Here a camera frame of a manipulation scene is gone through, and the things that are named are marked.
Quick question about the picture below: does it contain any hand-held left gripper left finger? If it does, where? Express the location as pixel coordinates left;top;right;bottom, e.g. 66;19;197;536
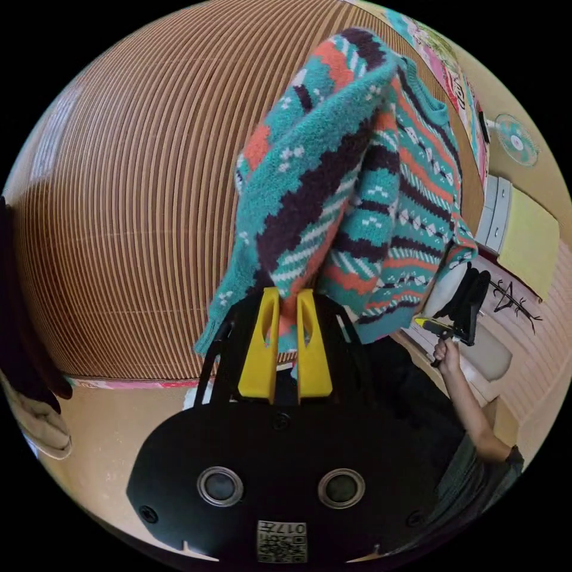
237;287;281;403

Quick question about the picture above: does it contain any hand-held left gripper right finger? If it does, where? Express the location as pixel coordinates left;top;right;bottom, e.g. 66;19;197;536
296;288;333;401

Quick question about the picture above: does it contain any green floral patterned sweater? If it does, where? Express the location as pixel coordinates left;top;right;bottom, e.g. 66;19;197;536
194;26;480;379

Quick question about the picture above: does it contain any person's right forearm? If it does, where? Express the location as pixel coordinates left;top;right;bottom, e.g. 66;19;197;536
440;367;514;464

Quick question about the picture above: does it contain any person's right hand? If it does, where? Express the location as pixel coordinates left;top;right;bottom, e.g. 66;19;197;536
432;335;462;377

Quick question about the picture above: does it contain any grey cupboard with drawers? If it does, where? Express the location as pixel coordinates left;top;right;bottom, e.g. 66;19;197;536
473;175;513;252

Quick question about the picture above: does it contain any pale yellow curtain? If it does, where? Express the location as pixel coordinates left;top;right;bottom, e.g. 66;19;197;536
496;187;561;303

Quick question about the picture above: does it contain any person's body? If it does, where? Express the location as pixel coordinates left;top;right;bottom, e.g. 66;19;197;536
362;335;526;553

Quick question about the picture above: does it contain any bed with woven striped mat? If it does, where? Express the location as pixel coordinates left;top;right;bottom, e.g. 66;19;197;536
3;0;492;390

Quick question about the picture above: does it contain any green wall fan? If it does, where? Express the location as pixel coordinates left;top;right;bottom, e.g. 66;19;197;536
485;113;540;169

